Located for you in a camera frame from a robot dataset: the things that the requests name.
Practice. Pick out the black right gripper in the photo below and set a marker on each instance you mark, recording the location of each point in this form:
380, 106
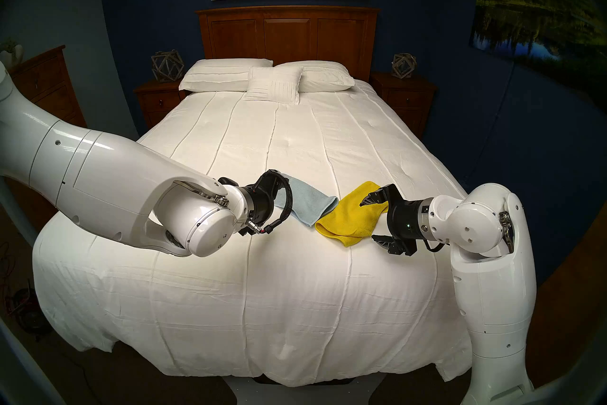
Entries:
403, 221

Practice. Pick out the forest lake poster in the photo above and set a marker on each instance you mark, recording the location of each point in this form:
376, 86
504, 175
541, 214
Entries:
521, 5

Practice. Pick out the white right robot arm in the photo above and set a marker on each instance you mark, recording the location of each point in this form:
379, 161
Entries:
493, 290

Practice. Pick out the brown wooden headboard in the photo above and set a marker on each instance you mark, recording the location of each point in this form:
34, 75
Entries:
289, 34

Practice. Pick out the brown wooden dresser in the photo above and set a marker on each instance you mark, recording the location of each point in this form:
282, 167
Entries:
42, 76

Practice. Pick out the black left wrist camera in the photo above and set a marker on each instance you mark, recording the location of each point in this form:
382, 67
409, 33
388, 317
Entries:
245, 231

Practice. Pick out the brown wooden nightstand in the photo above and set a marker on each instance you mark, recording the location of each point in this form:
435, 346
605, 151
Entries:
408, 98
159, 100

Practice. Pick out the large white pillow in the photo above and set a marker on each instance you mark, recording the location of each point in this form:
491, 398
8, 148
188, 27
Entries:
327, 76
213, 74

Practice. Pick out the yellow hand towel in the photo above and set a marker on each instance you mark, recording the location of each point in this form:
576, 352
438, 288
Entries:
346, 219

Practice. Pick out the grey geometric frame ornament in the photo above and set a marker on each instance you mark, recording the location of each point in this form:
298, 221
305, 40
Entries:
163, 72
403, 67

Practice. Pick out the white bed comforter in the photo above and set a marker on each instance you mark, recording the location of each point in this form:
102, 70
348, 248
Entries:
284, 304

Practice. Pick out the light blue hand towel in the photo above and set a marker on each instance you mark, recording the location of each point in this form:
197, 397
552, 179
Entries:
308, 204

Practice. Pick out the small pleated white pillow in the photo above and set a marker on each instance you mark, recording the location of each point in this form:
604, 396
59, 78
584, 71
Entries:
275, 86

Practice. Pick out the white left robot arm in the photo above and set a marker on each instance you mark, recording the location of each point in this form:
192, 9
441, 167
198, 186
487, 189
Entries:
95, 171

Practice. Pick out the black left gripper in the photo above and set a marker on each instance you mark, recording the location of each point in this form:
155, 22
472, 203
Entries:
261, 200

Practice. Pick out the white plant pot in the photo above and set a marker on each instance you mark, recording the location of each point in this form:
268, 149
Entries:
12, 55

